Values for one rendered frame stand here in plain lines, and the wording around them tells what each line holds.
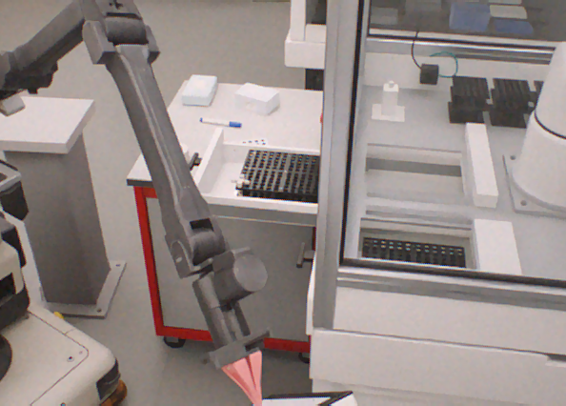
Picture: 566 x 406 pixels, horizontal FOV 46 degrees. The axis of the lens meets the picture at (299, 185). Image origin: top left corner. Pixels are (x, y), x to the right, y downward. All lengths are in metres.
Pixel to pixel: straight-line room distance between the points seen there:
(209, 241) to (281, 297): 1.14
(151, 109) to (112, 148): 2.48
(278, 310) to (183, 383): 0.43
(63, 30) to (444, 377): 0.94
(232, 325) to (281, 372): 1.38
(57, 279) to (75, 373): 0.60
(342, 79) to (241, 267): 0.30
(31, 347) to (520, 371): 1.45
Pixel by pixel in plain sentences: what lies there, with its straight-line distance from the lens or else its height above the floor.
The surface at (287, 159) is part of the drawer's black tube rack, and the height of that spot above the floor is 0.90.
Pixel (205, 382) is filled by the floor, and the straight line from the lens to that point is 2.37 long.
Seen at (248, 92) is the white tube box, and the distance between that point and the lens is 2.24.
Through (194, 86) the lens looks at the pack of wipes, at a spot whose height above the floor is 0.81.
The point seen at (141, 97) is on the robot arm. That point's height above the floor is 1.35.
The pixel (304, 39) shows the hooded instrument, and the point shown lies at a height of 0.91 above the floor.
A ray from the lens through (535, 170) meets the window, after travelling 1.04.
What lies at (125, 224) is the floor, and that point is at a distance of 3.02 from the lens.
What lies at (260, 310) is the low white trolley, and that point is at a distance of 2.20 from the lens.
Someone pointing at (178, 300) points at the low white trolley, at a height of 0.27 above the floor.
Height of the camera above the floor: 1.86
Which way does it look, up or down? 36 degrees down
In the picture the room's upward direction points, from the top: 2 degrees clockwise
